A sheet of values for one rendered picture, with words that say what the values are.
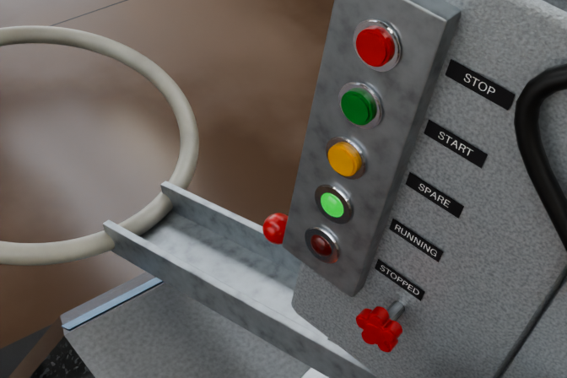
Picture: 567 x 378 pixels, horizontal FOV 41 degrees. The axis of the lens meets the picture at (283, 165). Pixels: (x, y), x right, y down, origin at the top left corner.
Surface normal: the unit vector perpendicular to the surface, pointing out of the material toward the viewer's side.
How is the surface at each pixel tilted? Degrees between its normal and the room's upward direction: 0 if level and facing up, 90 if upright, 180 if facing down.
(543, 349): 90
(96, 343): 0
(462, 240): 90
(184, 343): 0
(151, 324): 0
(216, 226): 90
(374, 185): 90
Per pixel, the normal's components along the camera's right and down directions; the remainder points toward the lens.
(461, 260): -0.63, 0.48
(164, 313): 0.14, -0.70
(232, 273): -0.07, -0.82
